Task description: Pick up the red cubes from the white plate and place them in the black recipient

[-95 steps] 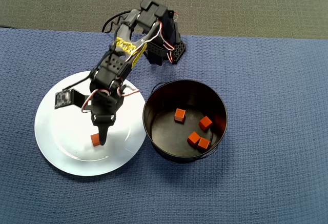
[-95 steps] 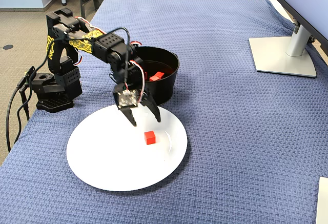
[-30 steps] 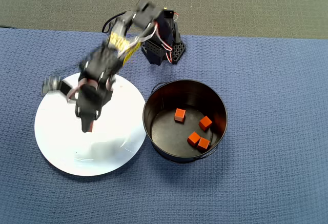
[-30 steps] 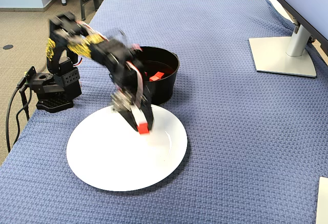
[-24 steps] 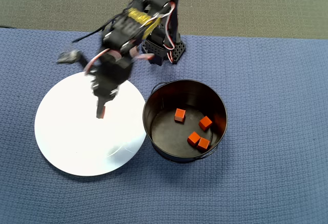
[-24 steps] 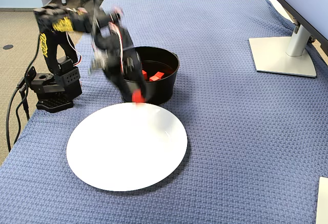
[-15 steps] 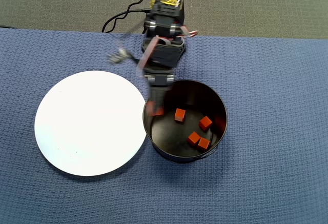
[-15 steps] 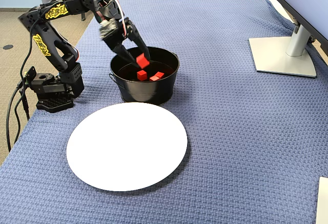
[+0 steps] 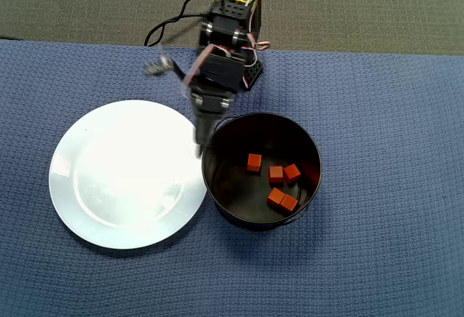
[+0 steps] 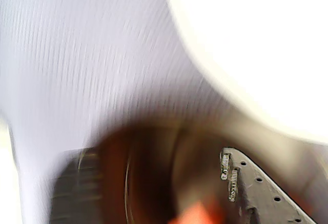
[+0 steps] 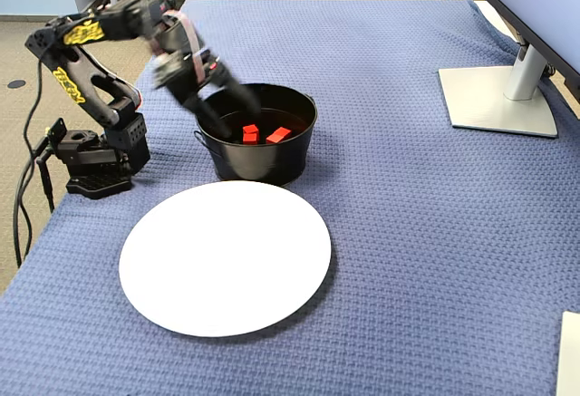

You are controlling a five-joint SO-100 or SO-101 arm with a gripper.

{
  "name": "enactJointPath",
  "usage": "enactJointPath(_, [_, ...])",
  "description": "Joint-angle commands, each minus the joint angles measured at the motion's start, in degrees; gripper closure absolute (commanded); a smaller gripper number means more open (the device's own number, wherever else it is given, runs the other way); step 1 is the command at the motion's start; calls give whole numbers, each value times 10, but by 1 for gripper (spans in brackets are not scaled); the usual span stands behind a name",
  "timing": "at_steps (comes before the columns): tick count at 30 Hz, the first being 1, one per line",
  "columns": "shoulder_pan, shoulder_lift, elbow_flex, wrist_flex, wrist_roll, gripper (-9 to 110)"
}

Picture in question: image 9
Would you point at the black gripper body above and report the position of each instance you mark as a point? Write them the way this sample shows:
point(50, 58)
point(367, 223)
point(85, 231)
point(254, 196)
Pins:
point(210, 102)

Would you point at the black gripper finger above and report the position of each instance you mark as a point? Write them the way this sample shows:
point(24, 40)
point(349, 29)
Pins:
point(203, 128)

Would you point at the red cube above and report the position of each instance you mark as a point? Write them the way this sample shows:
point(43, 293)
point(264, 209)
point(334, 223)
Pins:
point(289, 202)
point(254, 162)
point(276, 197)
point(291, 173)
point(276, 174)

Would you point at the black yellow robot arm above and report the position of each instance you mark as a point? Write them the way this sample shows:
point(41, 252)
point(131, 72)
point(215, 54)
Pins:
point(223, 30)

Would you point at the white round plate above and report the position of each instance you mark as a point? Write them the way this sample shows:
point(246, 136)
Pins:
point(90, 193)

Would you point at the black metal bucket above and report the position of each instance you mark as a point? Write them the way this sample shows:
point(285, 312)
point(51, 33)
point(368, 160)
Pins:
point(235, 193)

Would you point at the blue woven table cloth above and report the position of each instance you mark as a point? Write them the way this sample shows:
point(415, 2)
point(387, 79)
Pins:
point(362, 186)

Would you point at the small wrist camera on bracket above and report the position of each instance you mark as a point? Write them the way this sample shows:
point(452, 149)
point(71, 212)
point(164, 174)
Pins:
point(157, 67)

